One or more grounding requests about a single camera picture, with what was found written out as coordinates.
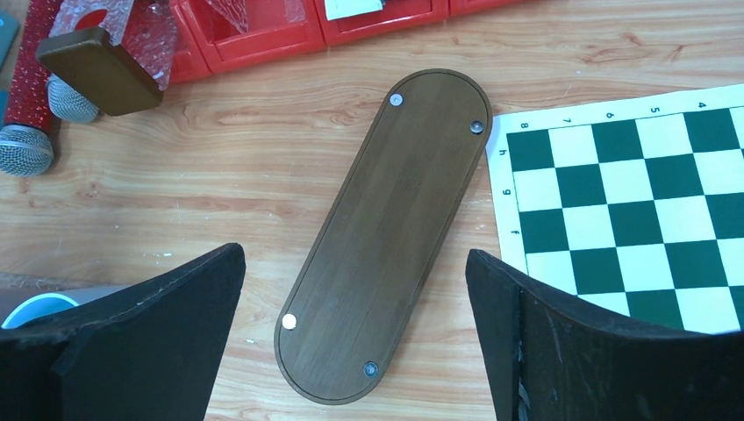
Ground red bin with toothbrushes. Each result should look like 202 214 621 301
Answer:
448 0 521 17

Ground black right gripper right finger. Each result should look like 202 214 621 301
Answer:
466 249 743 420

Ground light blue mug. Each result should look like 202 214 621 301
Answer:
1 286 125 329

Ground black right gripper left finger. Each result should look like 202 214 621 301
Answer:
1 243 246 420

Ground light blue plastic basket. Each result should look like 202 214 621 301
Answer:
1 11 20 118

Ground green white chessboard mat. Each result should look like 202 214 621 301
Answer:
487 84 743 334

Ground red glitter microphone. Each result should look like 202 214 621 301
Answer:
1 0 61 177

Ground red bin with toothpaste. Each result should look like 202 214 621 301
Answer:
314 0 449 46

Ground brown oval wooden tray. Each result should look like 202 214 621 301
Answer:
274 68 493 405

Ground clear textured plastic sheet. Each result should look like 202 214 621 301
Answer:
207 0 306 33

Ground white toothpaste tube left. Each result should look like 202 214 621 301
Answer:
324 0 386 20

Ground silver microphone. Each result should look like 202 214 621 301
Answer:
46 75 99 124

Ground red bin with clear sheet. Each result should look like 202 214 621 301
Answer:
181 1 326 75

